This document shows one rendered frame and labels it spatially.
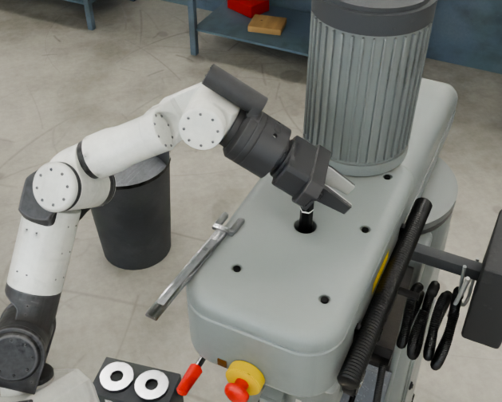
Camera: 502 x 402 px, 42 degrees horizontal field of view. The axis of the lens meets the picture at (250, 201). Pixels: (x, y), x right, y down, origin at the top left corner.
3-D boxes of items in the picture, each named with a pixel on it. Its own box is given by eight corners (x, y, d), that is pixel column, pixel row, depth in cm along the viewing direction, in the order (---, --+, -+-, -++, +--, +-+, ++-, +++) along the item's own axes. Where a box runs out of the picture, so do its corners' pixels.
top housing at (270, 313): (325, 415, 101) (334, 352, 90) (176, 354, 109) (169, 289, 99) (408, 226, 133) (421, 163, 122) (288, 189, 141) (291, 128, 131)
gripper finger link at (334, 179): (357, 185, 104) (325, 165, 103) (345, 197, 106) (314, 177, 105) (357, 179, 105) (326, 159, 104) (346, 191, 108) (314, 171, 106)
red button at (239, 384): (245, 411, 100) (245, 396, 98) (222, 400, 102) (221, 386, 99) (254, 393, 103) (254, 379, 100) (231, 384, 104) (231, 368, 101)
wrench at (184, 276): (162, 324, 94) (161, 321, 93) (139, 313, 95) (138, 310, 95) (244, 222, 110) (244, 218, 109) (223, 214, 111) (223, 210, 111)
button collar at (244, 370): (259, 401, 103) (260, 379, 99) (225, 386, 105) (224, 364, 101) (265, 391, 104) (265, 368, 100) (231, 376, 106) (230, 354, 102)
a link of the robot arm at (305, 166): (306, 174, 111) (246, 137, 108) (339, 137, 104) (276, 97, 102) (294, 224, 101) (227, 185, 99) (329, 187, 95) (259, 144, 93)
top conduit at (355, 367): (357, 394, 99) (359, 380, 96) (330, 384, 100) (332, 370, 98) (430, 212, 129) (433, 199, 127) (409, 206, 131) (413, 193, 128)
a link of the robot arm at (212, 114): (233, 180, 97) (166, 140, 95) (243, 147, 106) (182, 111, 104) (274, 123, 92) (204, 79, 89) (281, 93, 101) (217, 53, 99)
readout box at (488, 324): (503, 353, 135) (532, 285, 122) (459, 337, 138) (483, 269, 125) (519, 287, 149) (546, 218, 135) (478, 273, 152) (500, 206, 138)
